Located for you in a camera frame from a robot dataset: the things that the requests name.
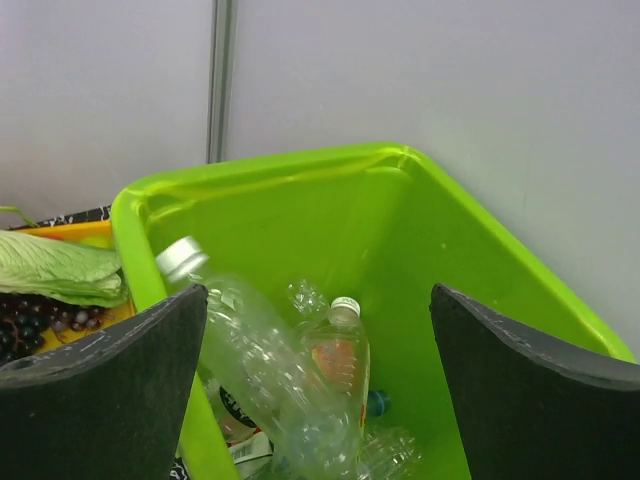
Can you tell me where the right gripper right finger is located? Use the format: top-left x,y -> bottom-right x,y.
431,284 -> 639,479

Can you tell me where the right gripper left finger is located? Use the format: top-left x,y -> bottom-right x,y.
1,285 -> 207,479

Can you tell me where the black label clear bottle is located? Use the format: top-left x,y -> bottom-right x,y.
203,378 -> 274,479

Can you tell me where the clear bottle white cap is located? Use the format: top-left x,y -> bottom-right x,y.
356,425 -> 422,480

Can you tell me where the clear bottle horizontal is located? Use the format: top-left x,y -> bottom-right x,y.
156,236 -> 360,479

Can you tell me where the tea label clear bottle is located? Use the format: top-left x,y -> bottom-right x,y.
302,296 -> 370,430

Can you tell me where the clear bottle diagonal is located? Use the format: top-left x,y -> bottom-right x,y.
287,279 -> 329,324

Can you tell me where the green plastic bin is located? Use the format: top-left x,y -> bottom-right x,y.
111,143 -> 633,479

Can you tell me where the dark grape bunch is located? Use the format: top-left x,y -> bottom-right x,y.
1,293 -> 107,366

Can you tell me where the napa cabbage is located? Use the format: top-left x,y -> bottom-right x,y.
1,230 -> 128,308

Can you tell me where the yellow plastic tray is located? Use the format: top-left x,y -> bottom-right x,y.
20,220 -> 136,353

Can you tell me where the black marble mat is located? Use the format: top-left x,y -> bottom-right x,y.
10,205 -> 111,230

